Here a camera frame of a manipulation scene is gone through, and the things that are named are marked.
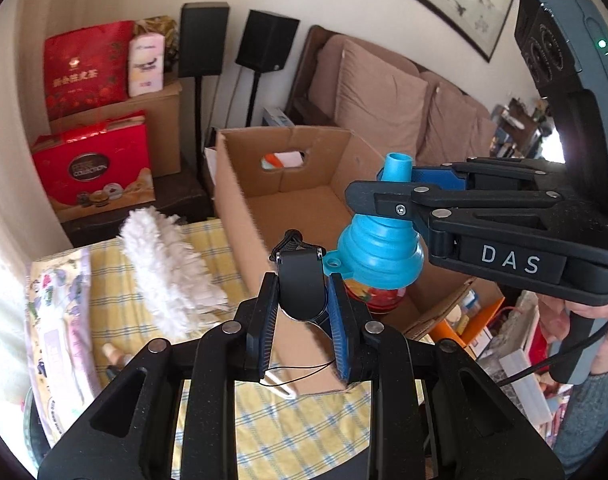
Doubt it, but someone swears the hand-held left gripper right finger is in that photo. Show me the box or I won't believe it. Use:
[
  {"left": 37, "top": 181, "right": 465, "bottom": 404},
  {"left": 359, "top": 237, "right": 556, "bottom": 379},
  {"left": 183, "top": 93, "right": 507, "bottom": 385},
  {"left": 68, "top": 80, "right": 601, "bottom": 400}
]
[{"left": 326, "top": 275, "right": 565, "bottom": 480}]

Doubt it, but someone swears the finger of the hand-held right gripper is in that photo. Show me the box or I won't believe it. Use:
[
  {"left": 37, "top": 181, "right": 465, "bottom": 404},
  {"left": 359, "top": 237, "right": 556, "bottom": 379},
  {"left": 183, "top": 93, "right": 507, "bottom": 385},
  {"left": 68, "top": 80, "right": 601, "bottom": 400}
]
[
  {"left": 376, "top": 157, "right": 568, "bottom": 192},
  {"left": 345, "top": 180, "right": 569, "bottom": 241}
]

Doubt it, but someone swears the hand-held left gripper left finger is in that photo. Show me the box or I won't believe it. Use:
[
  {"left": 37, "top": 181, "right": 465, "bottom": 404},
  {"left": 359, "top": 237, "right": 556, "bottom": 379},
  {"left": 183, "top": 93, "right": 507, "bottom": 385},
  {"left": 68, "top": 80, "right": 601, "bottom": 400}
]
[{"left": 36, "top": 272, "right": 281, "bottom": 480}]

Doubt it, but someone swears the blue collapsible funnel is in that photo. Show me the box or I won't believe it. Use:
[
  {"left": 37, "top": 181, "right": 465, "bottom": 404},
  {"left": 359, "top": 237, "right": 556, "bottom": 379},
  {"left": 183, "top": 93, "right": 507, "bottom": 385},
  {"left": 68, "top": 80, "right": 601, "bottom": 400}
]
[{"left": 323, "top": 151, "right": 425, "bottom": 291}]

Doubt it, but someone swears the black binder clip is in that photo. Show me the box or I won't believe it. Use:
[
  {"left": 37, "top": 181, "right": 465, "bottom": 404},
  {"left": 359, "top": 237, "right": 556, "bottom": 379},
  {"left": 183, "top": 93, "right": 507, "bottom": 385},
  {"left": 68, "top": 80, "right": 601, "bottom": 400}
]
[{"left": 256, "top": 230, "right": 335, "bottom": 387}]

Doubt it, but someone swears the cardboard box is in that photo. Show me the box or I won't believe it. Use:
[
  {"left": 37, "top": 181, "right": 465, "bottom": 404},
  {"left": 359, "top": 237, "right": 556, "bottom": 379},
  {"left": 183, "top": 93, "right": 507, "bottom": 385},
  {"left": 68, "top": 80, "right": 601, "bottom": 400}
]
[{"left": 204, "top": 126, "right": 505, "bottom": 396}]

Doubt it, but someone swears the white fluffy duster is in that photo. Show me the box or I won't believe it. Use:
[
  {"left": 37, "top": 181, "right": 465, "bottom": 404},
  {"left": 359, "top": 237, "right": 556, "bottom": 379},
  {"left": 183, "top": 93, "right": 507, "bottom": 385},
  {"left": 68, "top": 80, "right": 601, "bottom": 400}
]
[{"left": 116, "top": 207, "right": 229, "bottom": 338}]

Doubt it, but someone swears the wet wipes pack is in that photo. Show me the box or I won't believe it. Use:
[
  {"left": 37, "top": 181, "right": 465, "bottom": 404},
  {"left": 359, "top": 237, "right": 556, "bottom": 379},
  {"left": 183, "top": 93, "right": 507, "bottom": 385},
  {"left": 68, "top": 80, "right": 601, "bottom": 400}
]
[{"left": 26, "top": 247, "right": 106, "bottom": 450}]

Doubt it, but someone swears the person's right forearm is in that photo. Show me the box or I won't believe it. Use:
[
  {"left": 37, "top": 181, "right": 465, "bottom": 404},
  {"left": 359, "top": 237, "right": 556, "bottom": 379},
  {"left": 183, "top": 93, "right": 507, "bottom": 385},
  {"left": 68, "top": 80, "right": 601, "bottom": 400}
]
[{"left": 554, "top": 360, "right": 608, "bottom": 472}]

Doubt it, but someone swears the red printed jar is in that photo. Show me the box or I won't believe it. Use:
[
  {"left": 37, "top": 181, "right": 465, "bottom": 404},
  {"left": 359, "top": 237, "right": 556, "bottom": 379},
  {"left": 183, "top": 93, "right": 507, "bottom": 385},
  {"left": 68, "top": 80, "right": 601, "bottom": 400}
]
[{"left": 344, "top": 275, "right": 411, "bottom": 317}]

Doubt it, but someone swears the beige sofa cushion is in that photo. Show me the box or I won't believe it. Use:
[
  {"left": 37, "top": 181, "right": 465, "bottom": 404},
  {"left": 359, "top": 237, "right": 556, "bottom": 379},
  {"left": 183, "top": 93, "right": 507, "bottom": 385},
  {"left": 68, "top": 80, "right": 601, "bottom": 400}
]
[
  {"left": 416, "top": 72, "right": 490, "bottom": 162},
  {"left": 335, "top": 40, "right": 431, "bottom": 147}
]

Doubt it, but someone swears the white stick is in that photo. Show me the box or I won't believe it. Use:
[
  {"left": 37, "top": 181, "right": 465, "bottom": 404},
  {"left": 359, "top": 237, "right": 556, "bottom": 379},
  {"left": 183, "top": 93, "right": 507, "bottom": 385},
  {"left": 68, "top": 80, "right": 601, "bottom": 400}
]
[{"left": 268, "top": 371, "right": 299, "bottom": 400}]

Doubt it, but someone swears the yellow checked cloth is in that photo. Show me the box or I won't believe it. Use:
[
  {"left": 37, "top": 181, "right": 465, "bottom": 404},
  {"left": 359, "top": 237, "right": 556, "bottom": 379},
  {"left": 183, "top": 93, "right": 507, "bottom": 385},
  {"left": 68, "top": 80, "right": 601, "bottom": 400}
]
[{"left": 81, "top": 220, "right": 427, "bottom": 480}]

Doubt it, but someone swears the orange box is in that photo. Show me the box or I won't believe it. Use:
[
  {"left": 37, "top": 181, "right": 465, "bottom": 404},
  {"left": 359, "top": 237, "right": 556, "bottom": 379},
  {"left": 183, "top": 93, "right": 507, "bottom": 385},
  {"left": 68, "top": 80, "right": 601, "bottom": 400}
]
[{"left": 428, "top": 285, "right": 507, "bottom": 357}]

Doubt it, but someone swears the brown sofa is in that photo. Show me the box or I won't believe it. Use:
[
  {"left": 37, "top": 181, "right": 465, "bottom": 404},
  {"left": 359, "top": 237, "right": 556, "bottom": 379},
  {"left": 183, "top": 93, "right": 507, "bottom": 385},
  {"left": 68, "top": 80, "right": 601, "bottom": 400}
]
[{"left": 288, "top": 25, "right": 500, "bottom": 162}]

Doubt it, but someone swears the blue and white box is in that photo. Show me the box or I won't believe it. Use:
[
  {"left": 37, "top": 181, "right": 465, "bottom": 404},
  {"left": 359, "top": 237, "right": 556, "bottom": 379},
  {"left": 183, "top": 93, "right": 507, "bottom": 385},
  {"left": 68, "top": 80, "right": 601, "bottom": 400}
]
[{"left": 261, "top": 106, "right": 293, "bottom": 129}]

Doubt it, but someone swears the small beige bottle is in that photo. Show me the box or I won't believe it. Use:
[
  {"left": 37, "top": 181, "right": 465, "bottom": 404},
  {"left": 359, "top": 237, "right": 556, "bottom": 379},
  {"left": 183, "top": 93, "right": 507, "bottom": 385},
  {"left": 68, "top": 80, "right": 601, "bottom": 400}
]
[{"left": 103, "top": 342, "right": 136, "bottom": 367}]

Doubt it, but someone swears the white flat box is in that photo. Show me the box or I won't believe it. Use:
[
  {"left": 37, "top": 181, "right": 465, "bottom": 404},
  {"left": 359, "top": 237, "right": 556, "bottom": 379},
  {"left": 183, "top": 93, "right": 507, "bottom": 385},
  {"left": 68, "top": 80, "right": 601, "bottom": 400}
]
[{"left": 498, "top": 347, "right": 555, "bottom": 427}]

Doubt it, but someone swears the black speaker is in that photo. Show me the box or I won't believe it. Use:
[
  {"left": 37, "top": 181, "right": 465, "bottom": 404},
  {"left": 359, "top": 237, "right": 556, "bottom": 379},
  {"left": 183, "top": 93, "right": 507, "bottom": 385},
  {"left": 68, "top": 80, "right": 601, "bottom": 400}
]
[
  {"left": 178, "top": 2, "right": 231, "bottom": 78},
  {"left": 235, "top": 9, "right": 301, "bottom": 72}
]

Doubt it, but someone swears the red gift bag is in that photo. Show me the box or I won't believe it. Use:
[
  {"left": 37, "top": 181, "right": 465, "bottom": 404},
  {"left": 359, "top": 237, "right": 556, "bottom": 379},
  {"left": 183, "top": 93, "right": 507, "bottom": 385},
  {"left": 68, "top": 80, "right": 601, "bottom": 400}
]
[{"left": 31, "top": 111, "right": 155, "bottom": 223}]

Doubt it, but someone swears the brown cardboard carton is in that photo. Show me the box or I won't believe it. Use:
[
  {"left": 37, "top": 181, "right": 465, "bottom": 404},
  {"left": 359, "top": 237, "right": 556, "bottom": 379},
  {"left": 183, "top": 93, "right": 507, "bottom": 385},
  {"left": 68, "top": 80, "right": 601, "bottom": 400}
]
[{"left": 49, "top": 74, "right": 183, "bottom": 178}]

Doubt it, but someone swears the clear round object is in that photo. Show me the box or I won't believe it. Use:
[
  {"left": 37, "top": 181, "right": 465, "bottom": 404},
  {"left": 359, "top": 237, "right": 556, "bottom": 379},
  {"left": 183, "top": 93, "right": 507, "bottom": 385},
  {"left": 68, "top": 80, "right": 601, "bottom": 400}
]
[{"left": 20, "top": 385, "right": 51, "bottom": 463}]

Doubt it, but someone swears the white curtain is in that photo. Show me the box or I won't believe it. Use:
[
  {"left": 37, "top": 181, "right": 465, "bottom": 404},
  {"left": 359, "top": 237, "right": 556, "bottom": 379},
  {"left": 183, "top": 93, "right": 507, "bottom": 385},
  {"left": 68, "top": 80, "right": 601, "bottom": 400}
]
[{"left": 0, "top": 230, "right": 36, "bottom": 411}]

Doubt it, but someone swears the pink tissue pack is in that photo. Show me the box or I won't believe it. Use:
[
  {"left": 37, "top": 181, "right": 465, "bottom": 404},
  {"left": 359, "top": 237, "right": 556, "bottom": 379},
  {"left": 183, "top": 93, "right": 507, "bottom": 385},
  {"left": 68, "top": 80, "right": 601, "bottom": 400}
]
[{"left": 128, "top": 32, "right": 165, "bottom": 98}]

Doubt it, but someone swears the red gift box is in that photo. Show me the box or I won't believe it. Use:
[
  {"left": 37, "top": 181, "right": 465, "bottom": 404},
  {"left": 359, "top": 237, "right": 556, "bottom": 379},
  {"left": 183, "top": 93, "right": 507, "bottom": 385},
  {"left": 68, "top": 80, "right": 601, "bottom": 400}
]
[{"left": 44, "top": 21, "right": 136, "bottom": 121}]

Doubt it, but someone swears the black cable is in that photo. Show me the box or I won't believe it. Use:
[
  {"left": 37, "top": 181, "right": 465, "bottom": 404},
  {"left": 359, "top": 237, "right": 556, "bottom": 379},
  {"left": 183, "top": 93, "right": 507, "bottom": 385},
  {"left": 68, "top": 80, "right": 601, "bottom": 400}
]
[{"left": 498, "top": 305, "right": 608, "bottom": 388}]

